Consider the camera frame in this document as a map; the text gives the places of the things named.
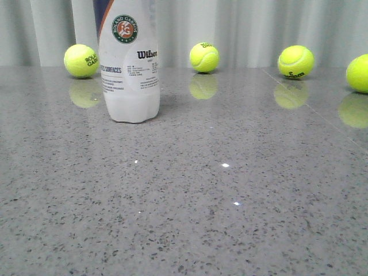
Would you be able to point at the left yellow tennis ball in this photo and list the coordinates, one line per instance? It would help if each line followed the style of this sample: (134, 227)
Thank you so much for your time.
(81, 61)

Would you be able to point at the grey pleated curtain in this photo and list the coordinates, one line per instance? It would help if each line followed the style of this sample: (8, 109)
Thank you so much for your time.
(246, 33)

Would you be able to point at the middle yellow tennis ball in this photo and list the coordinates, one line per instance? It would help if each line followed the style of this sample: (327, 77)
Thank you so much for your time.
(204, 57)

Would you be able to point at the white blue tennis ball can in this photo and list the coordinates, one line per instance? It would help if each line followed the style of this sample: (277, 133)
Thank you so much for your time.
(128, 57)

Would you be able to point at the far right yellow tennis ball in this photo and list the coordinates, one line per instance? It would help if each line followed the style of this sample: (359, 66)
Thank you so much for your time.
(356, 74)

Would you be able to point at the right yellow Wilson tennis ball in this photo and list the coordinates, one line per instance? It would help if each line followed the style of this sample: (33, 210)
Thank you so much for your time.
(296, 61)

